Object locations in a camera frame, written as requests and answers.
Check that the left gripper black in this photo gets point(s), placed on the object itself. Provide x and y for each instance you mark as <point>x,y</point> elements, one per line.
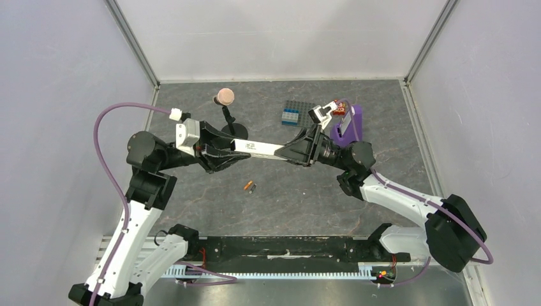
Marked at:
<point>215,158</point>

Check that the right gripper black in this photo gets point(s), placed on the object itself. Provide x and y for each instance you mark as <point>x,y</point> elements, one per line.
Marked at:
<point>315,146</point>

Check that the white remote control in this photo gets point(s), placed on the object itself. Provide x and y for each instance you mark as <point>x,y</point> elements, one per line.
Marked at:
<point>257,149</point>

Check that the orange battery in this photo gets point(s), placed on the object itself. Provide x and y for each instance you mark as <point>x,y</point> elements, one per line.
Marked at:
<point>248,185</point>

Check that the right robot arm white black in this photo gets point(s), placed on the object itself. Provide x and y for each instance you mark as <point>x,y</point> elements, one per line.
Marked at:
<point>446,228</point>

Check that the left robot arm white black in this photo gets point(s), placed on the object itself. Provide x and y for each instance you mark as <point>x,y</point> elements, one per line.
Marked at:
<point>118,280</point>

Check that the grey lego baseplate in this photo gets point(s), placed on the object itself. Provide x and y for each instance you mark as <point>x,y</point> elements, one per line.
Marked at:
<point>303,108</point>

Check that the blue white lego bricks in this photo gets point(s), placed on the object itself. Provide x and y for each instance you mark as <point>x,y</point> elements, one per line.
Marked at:
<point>290,117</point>

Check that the white device in holder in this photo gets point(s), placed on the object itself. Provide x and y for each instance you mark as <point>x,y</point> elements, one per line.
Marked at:
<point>346,120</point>

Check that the red toy figure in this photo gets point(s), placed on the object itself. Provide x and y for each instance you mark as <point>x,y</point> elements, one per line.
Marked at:
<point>340,108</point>

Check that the purple holder stand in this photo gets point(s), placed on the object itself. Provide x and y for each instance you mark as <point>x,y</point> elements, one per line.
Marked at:
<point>353,133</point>

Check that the black stand with pink ball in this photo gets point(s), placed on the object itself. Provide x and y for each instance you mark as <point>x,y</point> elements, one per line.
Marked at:
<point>224,98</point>

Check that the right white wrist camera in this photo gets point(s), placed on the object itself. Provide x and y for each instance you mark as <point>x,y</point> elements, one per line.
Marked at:
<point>321,115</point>

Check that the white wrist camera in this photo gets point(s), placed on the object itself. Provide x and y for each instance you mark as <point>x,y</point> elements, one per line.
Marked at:
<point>321,115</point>
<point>187,131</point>

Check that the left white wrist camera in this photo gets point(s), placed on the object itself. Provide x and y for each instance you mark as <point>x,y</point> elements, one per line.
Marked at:
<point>187,131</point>

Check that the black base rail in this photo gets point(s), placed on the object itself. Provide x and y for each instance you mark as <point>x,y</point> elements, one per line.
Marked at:
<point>284,254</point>

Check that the white cable duct strip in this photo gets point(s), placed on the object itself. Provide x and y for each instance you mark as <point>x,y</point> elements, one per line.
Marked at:
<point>362,273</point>

